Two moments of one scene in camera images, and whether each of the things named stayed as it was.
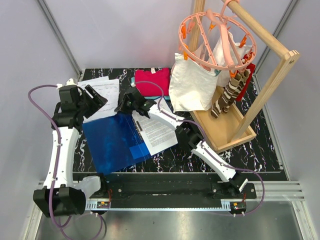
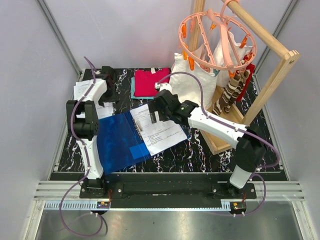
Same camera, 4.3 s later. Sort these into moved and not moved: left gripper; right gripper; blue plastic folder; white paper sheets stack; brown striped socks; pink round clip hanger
Moved: left gripper; right gripper
Not moved: blue plastic folder; white paper sheets stack; pink round clip hanger; brown striped socks
